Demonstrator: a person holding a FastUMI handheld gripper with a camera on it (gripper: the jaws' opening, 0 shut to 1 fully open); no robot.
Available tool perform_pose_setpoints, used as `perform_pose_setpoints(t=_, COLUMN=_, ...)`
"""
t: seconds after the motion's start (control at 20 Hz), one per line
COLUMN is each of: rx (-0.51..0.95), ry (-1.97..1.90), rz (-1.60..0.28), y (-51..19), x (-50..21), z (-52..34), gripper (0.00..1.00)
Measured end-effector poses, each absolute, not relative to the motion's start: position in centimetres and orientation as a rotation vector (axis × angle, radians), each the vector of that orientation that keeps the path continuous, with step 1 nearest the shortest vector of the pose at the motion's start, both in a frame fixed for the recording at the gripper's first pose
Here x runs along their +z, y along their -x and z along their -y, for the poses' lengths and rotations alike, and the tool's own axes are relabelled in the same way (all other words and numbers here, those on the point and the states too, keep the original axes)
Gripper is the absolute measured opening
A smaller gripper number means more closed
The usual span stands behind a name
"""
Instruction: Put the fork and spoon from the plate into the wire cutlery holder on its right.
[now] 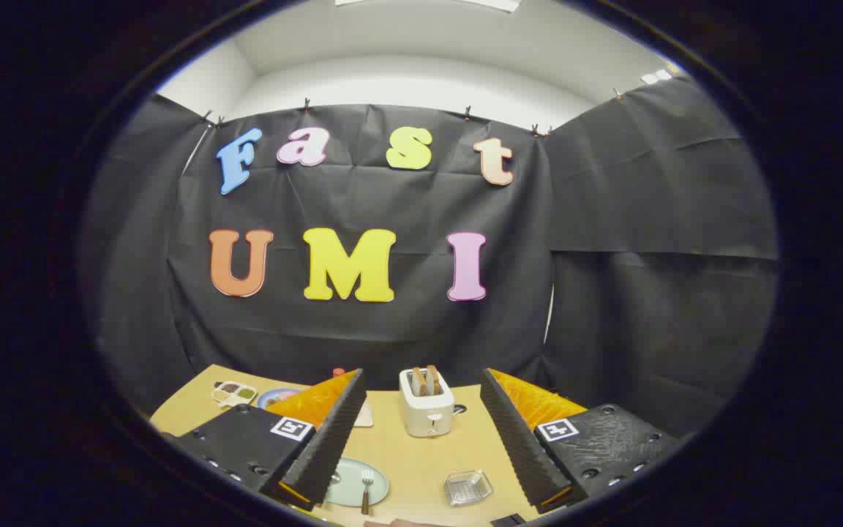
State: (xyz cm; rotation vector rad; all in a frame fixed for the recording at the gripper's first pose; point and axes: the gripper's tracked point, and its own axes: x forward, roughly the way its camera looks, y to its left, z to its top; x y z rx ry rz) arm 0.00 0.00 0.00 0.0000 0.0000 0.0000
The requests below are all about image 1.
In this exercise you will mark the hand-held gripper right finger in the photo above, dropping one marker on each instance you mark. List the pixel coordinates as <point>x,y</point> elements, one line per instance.
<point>516,439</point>

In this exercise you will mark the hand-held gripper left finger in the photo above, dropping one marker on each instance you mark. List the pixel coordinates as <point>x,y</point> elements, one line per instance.
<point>334,439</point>

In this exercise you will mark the white square coaster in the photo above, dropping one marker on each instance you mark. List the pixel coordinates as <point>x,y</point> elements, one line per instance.
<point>364,419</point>

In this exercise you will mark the pale green plate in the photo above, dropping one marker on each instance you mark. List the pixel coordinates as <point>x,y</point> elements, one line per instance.
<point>348,487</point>

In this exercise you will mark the metal cutlery drainer basket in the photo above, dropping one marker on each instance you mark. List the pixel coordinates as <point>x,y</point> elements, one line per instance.
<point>467,488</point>

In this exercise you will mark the blue plate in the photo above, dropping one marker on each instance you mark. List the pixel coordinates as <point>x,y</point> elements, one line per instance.
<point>266,400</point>

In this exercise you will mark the black block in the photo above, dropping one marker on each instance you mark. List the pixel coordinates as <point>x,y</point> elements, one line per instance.
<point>507,520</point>

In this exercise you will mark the white toaster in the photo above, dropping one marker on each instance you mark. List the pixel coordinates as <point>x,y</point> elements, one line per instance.
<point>425,413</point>

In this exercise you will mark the toast bread slice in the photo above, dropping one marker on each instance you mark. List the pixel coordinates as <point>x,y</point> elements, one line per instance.
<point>432,379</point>
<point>418,382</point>

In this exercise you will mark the white divided sauce dish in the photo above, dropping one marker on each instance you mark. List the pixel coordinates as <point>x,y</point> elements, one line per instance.
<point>233,394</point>

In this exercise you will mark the small ceiling light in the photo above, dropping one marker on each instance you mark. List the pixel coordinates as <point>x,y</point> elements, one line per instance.
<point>657,75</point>

